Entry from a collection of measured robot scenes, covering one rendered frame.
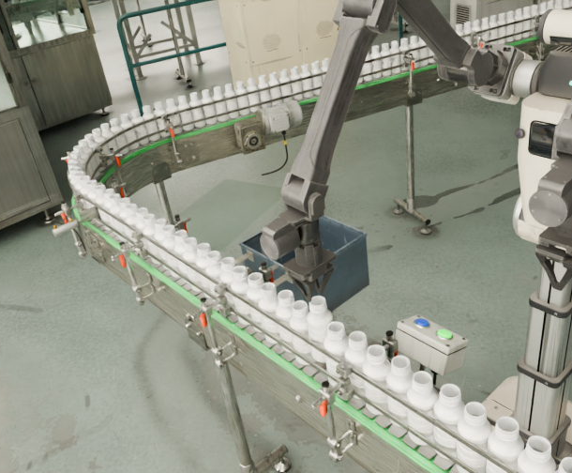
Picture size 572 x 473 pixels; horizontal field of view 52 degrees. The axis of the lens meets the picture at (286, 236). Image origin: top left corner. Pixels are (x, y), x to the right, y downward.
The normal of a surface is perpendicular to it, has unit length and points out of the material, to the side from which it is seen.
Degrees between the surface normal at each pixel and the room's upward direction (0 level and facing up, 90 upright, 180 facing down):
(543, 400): 90
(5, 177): 90
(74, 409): 0
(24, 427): 0
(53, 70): 90
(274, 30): 90
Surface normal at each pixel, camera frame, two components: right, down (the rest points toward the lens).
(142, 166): 0.75, 0.25
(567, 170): -0.19, -0.81
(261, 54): 0.40, 0.44
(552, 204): -0.74, 0.43
